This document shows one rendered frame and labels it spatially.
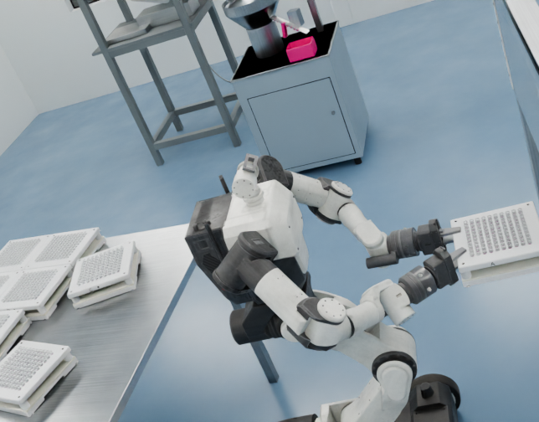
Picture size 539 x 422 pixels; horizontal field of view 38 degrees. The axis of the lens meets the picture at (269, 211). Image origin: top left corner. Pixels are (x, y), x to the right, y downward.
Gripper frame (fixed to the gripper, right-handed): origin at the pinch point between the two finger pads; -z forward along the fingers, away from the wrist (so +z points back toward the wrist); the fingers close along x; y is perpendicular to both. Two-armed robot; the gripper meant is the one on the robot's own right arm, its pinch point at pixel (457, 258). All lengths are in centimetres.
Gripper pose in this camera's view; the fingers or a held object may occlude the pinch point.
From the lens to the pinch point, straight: 229.8
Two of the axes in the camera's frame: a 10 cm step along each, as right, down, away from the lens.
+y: 4.1, 3.1, -8.6
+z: -8.4, 5.1, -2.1
